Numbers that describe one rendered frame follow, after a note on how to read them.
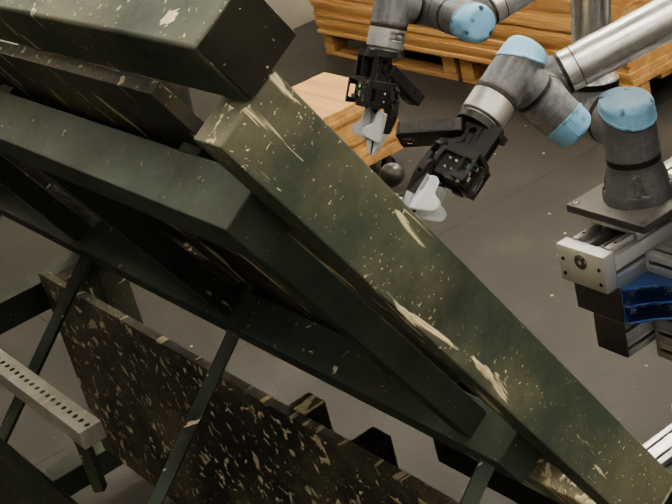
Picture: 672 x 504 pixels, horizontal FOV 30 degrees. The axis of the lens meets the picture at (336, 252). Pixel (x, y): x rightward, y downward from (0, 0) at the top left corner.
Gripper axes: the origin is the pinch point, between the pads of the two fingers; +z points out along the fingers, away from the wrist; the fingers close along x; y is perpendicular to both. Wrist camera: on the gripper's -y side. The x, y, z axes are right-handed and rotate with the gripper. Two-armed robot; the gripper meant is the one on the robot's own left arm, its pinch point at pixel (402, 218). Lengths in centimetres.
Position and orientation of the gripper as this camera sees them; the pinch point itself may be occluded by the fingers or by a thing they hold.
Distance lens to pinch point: 197.3
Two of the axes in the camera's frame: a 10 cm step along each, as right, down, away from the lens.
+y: 7.7, 4.0, -5.0
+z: -5.5, 8.2, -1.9
